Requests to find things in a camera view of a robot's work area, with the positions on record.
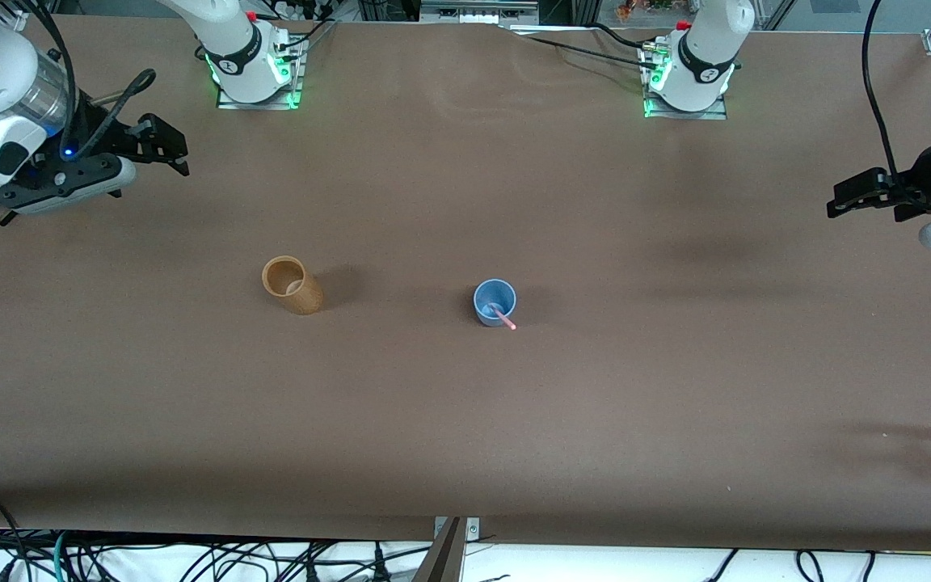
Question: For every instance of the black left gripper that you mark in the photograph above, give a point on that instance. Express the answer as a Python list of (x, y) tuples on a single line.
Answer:
[(924, 172)]

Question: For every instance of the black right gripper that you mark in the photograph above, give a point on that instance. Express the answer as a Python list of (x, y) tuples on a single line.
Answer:
[(98, 128)]

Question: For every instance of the blue plastic cup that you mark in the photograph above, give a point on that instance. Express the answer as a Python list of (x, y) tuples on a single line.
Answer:
[(482, 296)]

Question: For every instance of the pink chopstick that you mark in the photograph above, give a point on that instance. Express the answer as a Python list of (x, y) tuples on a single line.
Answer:
[(506, 320)]

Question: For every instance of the brown bamboo cup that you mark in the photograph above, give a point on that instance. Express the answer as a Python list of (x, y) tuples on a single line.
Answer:
[(304, 299)]

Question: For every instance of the grey equipment rack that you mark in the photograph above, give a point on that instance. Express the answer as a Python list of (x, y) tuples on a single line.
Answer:
[(478, 10)]

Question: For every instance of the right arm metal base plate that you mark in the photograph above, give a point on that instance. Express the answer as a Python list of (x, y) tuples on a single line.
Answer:
[(297, 85)]

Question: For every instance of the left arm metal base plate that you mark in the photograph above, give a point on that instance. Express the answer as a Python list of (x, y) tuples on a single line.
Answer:
[(720, 109)]

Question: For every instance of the metal table bracket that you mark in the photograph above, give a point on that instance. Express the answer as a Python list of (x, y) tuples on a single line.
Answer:
[(473, 529)]

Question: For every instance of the aluminium frame post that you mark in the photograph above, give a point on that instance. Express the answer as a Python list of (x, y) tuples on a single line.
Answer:
[(441, 558)]

